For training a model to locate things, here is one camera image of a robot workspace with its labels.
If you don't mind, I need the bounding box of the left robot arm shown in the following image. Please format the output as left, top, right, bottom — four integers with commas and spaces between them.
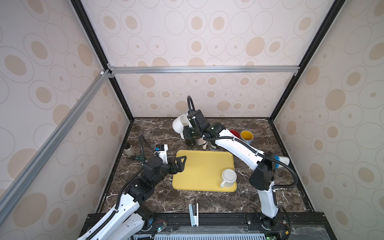
79, 135, 187, 240

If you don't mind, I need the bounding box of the pink mug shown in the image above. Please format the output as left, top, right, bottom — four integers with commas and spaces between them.
197, 139, 207, 150

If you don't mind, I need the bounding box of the yellow plastic tray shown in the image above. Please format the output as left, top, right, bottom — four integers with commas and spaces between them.
172, 150, 237, 193

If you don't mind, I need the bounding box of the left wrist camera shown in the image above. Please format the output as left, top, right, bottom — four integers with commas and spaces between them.
155, 144, 168, 164

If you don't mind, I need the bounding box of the horizontal aluminium bar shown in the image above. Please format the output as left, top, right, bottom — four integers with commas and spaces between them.
110, 65, 300, 75

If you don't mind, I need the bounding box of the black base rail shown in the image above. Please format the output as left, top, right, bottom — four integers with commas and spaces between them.
128, 212, 336, 240

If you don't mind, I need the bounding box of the diagonal aluminium bar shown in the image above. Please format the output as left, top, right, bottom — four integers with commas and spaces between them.
1, 69, 112, 225

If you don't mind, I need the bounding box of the small bottle black cap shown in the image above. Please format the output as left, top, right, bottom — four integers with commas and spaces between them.
123, 142, 136, 158

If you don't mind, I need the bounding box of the blue butterfly mug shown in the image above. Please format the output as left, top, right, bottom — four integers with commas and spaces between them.
240, 131, 254, 145

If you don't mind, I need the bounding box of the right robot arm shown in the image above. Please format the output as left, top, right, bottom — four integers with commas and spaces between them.
181, 96, 299, 231

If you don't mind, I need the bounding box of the white ribbed mug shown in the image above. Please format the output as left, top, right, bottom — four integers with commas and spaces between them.
172, 114, 191, 139

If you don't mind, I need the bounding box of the white cream mug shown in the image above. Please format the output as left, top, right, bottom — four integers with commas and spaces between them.
220, 169, 237, 188

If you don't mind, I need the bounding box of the white cup blue lid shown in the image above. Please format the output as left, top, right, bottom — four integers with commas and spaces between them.
275, 156, 291, 169

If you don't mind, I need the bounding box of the white clip on rail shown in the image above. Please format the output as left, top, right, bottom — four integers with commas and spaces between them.
189, 203, 199, 227

